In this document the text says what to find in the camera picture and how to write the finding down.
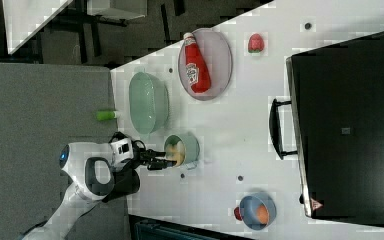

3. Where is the silver black toaster oven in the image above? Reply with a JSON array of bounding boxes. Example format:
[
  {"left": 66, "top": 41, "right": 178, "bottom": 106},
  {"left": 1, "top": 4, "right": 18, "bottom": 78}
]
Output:
[{"left": 285, "top": 31, "right": 384, "bottom": 227}]

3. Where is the red plush ketchup bottle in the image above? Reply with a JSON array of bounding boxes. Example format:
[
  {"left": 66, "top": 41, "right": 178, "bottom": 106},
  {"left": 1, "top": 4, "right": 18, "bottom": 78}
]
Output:
[{"left": 183, "top": 33, "right": 211, "bottom": 94}]

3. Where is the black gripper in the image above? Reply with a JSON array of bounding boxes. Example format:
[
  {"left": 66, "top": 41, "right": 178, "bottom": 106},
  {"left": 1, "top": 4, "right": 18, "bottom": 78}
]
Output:
[{"left": 109, "top": 132, "right": 177, "bottom": 171}]

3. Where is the blue small bowl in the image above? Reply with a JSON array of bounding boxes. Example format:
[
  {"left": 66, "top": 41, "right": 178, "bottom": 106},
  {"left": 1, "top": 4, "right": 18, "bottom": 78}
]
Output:
[{"left": 238, "top": 192, "right": 277, "bottom": 231}]

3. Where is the green mug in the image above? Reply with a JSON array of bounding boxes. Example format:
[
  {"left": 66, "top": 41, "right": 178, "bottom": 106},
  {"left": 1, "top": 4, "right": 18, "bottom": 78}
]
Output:
[{"left": 164, "top": 133, "right": 200, "bottom": 170}]

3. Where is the pink strawberry toy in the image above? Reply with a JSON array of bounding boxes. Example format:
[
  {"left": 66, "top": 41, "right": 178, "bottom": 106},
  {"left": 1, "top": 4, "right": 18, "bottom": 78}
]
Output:
[{"left": 248, "top": 33, "right": 265, "bottom": 53}]

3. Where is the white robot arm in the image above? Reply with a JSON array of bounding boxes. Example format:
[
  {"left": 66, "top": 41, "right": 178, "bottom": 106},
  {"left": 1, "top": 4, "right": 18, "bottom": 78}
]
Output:
[{"left": 17, "top": 132, "right": 176, "bottom": 240}]

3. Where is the orange toy fruit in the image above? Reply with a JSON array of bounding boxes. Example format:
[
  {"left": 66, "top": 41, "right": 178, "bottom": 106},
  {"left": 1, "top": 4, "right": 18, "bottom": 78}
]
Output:
[{"left": 256, "top": 205, "right": 269, "bottom": 224}]

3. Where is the grey oval plate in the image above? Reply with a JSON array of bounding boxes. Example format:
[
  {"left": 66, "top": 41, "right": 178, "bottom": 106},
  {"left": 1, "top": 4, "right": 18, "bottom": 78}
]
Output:
[{"left": 178, "top": 28, "right": 232, "bottom": 101}]

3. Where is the red strawberry toy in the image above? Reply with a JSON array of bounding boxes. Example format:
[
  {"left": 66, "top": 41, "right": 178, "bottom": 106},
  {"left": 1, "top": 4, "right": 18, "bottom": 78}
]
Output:
[{"left": 234, "top": 207, "right": 242, "bottom": 221}]

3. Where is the green perforated colander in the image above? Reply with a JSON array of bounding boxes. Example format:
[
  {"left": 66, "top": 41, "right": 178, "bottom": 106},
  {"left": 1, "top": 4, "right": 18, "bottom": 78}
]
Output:
[{"left": 129, "top": 67, "right": 169, "bottom": 135}]

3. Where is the green toy fruit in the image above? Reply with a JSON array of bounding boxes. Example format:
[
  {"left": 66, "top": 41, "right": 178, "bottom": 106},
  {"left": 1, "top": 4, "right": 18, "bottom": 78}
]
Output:
[{"left": 96, "top": 111, "right": 117, "bottom": 121}]

